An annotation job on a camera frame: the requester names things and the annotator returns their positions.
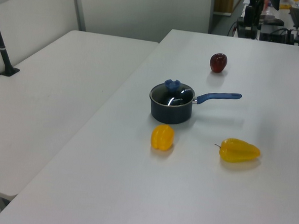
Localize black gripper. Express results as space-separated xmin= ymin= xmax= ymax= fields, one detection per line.
xmin=244 ymin=0 xmax=265 ymax=28

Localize glass lid with blue knob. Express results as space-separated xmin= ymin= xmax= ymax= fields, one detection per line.
xmin=149 ymin=78 xmax=196 ymax=108

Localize black pole stand with base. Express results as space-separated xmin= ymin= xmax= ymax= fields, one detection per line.
xmin=235 ymin=5 xmax=262 ymax=40

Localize flat black pad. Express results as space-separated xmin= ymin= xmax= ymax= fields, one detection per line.
xmin=258 ymin=16 xmax=285 ymax=26

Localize wooden brown panel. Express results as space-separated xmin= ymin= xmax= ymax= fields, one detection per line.
xmin=213 ymin=0 xmax=235 ymax=14

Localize black electronics box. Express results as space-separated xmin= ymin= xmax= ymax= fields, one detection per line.
xmin=258 ymin=24 xmax=295 ymax=46

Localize dark red apple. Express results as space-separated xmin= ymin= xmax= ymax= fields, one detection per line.
xmin=209 ymin=52 xmax=229 ymax=74

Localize long yellow pepper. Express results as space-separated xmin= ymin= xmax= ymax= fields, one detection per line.
xmin=213 ymin=137 xmax=262 ymax=165

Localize short yellow bell pepper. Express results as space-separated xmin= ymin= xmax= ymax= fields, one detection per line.
xmin=150 ymin=124 xmax=175 ymax=152

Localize dark blue saucepan blue handle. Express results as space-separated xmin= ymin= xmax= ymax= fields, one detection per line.
xmin=147 ymin=88 xmax=242 ymax=129

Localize black camera pole with foot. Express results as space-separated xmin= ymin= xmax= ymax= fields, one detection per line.
xmin=0 ymin=8 xmax=24 ymax=78

